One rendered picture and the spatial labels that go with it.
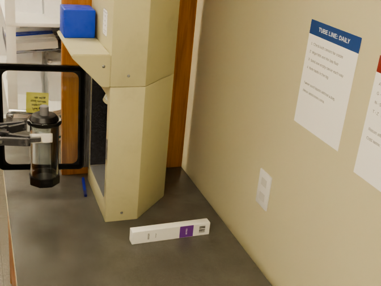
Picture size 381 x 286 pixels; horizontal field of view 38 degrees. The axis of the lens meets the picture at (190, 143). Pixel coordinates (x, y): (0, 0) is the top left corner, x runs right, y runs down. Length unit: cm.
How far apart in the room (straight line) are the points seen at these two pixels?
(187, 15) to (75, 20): 47
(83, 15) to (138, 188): 59
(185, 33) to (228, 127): 42
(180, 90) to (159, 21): 51
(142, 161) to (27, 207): 43
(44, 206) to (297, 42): 102
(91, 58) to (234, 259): 75
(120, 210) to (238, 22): 73
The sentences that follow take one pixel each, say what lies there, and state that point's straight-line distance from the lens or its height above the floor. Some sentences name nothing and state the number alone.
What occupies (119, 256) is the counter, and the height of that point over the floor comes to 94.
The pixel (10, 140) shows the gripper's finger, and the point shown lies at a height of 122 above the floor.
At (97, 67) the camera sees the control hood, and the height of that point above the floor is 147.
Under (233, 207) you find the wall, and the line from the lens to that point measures 193.
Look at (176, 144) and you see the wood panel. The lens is 225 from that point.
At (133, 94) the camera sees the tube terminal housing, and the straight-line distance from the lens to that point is 172.
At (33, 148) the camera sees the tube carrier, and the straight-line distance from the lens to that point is 185.
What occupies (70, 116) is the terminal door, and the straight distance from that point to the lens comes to 204.
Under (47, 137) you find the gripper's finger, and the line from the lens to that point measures 181.
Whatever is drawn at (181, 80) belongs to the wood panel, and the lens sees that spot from 216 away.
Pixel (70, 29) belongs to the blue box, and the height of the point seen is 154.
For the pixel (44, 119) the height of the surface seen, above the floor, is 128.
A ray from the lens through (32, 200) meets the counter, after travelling 203.
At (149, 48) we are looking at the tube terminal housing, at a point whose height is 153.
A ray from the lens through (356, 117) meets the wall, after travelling 131.
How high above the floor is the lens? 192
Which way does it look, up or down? 23 degrees down
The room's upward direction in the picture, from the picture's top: 6 degrees clockwise
